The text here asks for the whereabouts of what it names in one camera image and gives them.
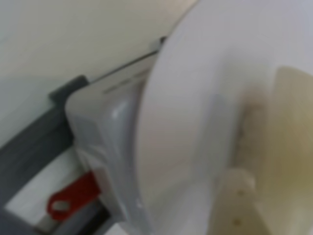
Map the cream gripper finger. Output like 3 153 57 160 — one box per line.
254 65 313 235
207 167 258 235

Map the white round plate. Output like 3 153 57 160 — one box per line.
136 0 313 235

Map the red train coupler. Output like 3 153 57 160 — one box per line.
46 172 101 221

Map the grey circular toy train track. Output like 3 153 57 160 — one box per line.
0 36 167 235

